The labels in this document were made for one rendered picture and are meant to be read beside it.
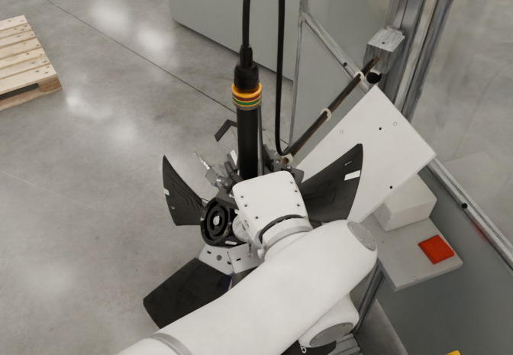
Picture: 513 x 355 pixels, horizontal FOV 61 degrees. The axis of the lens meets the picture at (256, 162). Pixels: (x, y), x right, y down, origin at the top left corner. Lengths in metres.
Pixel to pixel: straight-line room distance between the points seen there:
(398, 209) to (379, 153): 0.35
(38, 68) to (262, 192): 3.11
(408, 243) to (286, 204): 0.87
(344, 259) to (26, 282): 2.22
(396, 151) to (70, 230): 2.00
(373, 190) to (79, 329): 1.67
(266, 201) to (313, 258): 0.20
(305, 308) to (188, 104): 2.83
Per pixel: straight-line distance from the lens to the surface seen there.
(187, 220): 1.29
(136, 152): 2.95
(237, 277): 0.98
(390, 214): 1.42
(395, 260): 1.44
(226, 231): 0.98
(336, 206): 0.82
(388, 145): 1.10
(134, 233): 2.55
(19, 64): 3.77
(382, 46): 1.21
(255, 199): 0.67
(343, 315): 0.57
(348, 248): 0.52
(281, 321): 0.48
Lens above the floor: 2.06
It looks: 48 degrees down
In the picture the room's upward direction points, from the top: straight up
